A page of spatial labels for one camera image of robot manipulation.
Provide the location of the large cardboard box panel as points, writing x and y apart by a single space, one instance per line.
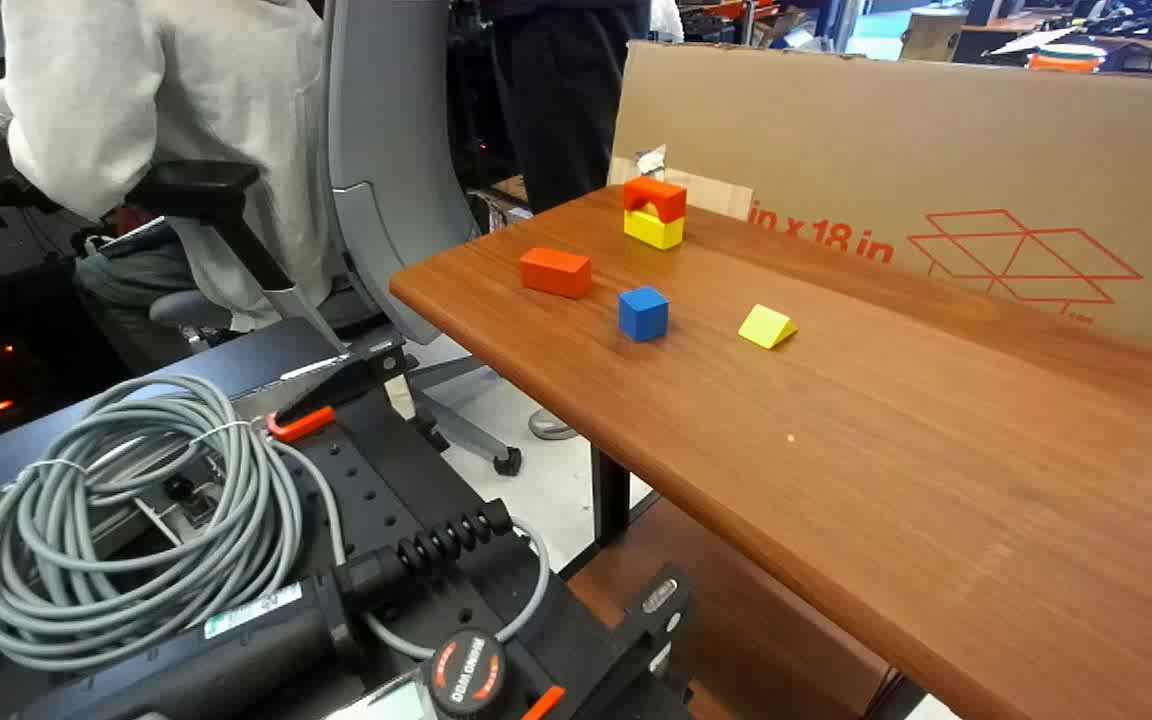
979 172

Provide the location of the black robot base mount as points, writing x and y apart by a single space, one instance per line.
336 560

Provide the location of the yellow wedge block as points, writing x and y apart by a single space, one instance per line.
764 327

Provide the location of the person in dark clothes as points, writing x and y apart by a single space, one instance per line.
559 92

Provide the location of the black table leg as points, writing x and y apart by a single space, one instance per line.
610 498

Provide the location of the orange arch block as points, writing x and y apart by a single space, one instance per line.
658 197

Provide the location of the orange rectangular block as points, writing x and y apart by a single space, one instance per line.
554 270

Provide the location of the grey office chair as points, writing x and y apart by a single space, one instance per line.
381 161

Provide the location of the person in white hoodie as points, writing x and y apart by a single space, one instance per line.
161 120

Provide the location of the blue cube block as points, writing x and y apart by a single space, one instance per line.
643 312

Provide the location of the red black emergency stop knob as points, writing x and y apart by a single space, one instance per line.
465 674

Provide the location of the yellow rectangular block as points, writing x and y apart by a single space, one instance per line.
654 228

